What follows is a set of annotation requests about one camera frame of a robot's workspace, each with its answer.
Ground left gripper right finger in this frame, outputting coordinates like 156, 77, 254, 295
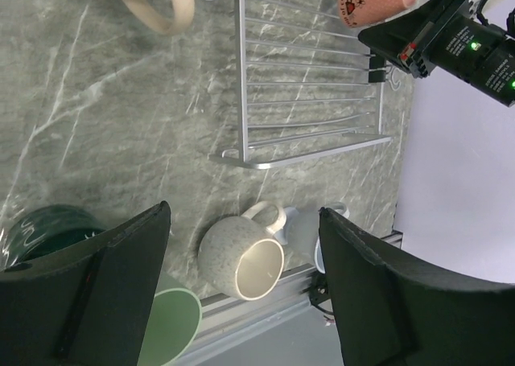
319, 208, 514, 365

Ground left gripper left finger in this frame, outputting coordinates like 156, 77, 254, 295
1, 201, 171, 365

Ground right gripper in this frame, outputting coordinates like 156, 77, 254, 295
358, 0, 491, 79

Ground pink mug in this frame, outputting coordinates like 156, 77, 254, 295
336, 0, 420, 29

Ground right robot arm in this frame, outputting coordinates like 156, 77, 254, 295
358, 0, 514, 107

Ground metal dish rack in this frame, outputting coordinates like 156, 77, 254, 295
210, 0, 393, 170

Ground right white hooks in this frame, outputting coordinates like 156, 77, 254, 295
368, 53, 402, 92

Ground light green cup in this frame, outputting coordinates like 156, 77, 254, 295
138, 272, 202, 365

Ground dark green mug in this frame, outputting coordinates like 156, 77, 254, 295
5, 204, 106, 268

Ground light blue mug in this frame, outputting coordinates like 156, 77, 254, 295
276, 207, 325, 273

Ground beige speckled mug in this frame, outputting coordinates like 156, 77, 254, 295
197, 201, 286, 301

